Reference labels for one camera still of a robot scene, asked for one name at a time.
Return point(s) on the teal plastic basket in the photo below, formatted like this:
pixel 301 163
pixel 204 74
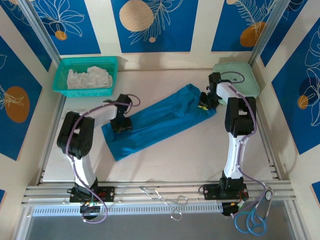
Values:
pixel 85 93

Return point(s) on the blue t-shirt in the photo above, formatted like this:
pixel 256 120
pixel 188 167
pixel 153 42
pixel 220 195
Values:
pixel 155 120

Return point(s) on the white crumpled cloth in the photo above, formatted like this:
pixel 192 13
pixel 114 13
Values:
pixel 87 78

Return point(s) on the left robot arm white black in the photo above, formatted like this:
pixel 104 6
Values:
pixel 85 172

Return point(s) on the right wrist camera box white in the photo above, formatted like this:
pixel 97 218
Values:
pixel 208 88

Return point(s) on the long aluminium frame rail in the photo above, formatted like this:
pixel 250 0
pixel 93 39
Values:
pixel 130 192

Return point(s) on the blue floral wall poster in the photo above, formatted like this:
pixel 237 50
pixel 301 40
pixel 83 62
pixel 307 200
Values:
pixel 33 43
pixel 15 75
pixel 175 37
pixel 87 37
pixel 280 37
pixel 225 30
pixel 287 112

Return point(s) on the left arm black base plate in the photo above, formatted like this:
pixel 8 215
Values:
pixel 107 193

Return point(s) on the grey metal panel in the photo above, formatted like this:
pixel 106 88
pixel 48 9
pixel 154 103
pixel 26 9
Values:
pixel 150 230

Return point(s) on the white table mat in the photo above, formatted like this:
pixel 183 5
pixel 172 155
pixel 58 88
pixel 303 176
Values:
pixel 175 155

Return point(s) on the aluminium frame post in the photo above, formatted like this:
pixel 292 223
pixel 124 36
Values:
pixel 42 32
pixel 267 32

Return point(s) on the mint green zip case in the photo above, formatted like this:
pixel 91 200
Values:
pixel 250 75

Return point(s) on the blue stethoscope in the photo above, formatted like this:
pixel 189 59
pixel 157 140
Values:
pixel 236 222

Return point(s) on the metal surgical forceps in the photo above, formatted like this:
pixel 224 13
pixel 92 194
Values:
pixel 178 197
pixel 160 198

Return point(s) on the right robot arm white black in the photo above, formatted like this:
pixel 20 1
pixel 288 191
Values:
pixel 233 155

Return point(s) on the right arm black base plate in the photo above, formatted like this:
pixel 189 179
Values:
pixel 208 192

